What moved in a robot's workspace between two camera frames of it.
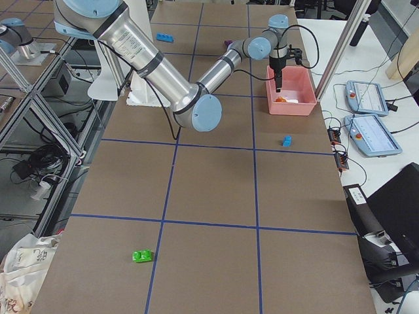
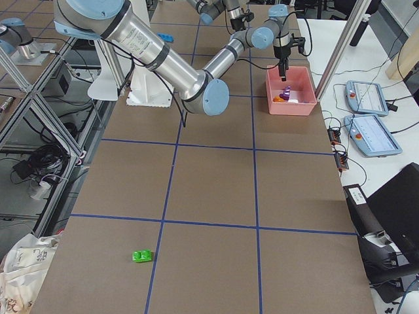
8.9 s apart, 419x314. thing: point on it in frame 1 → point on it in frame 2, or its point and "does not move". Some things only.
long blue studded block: (162, 36) does not move
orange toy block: (280, 99) does not move
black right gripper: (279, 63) → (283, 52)
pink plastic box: (297, 96) does not move
